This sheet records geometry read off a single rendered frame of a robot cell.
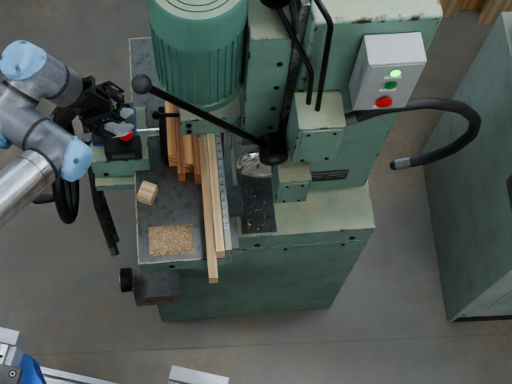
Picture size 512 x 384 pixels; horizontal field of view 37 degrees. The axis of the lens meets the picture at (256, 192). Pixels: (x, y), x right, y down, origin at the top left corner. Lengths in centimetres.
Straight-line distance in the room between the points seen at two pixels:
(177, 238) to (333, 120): 50
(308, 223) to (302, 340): 81
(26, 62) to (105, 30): 170
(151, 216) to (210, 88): 43
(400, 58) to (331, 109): 20
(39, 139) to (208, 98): 33
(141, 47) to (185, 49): 64
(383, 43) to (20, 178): 65
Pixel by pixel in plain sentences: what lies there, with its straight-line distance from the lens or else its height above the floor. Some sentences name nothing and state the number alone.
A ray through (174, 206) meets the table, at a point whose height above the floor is 90.
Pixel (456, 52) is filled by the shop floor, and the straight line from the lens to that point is 319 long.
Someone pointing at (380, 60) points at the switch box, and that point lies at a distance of 130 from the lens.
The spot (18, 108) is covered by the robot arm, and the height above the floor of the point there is 131.
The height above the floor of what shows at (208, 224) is 94.
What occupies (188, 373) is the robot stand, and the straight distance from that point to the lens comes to 180.
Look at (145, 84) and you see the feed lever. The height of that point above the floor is 142.
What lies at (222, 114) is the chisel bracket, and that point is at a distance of 168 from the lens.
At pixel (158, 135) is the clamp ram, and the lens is 179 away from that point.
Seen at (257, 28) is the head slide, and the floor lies 142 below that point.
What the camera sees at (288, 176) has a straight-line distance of 161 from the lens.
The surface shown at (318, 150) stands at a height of 121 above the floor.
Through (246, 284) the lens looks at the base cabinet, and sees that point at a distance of 225.
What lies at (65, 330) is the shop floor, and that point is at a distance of 266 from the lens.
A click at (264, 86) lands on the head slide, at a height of 126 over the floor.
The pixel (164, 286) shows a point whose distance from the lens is 201.
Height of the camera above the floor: 255
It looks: 67 degrees down
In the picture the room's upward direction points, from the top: 8 degrees clockwise
